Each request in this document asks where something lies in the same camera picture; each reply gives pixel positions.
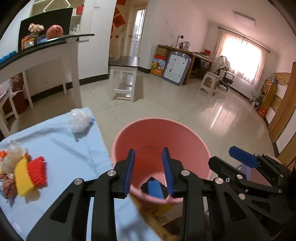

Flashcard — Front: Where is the yellow foam net sleeve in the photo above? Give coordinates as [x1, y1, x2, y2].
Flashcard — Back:
[14, 158, 35, 197]

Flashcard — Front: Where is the red foam net sleeve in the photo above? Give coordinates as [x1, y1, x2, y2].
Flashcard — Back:
[28, 156, 47, 186]

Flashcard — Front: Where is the pink wrapper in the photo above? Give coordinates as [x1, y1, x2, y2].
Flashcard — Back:
[1, 172, 17, 199]

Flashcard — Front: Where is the pink plastic trash bucket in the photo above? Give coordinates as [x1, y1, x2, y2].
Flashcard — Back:
[111, 118, 212, 205]

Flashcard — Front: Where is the blue foam net sleeve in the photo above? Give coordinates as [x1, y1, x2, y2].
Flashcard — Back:
[147, 180, 164, 199]

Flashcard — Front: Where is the clear plastic bag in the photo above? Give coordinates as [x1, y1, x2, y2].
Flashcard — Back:
[1, 144, 23, 174]

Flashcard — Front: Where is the black foam net sleeve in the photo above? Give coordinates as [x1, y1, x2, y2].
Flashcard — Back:
[140, 177, 169, 199]

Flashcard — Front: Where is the white plastic ball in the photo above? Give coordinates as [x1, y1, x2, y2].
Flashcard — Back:
[68, 108, 94, 133]

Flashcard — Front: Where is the light blue table cloth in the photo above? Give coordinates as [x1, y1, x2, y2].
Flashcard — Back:
[0, 106, 163, 241]

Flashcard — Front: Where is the white plastic step stool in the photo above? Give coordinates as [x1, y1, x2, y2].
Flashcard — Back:
[199, 71, 219, 96]

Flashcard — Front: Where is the black office chair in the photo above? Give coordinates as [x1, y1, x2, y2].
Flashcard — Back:
[212, 56, 234, 91]

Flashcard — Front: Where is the wooden desk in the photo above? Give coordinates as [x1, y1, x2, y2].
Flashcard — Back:
[151, 45, 213, 86]

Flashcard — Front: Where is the dark red box under table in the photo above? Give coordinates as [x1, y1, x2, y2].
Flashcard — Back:
[1, 73, 27, 114]

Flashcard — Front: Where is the colourful fruit carton box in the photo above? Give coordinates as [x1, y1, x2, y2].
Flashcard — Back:
[151, 55, 167, 78]

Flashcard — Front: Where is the right black top bench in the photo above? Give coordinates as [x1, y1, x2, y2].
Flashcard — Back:
[108, 56, 140, 102]

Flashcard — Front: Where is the glass top white table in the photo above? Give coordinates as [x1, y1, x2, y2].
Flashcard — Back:
[1, 34, 94, 108]

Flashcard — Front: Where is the large orange pomelo fruit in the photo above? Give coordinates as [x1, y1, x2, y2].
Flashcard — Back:
[46, 25, 63, 40]

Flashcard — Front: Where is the flower bouquet vase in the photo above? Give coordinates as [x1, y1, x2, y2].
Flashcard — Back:
[28, 23, 44, 44]

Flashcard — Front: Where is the black monitor screen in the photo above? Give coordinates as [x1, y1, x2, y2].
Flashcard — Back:
[18, 8, 73, 51]

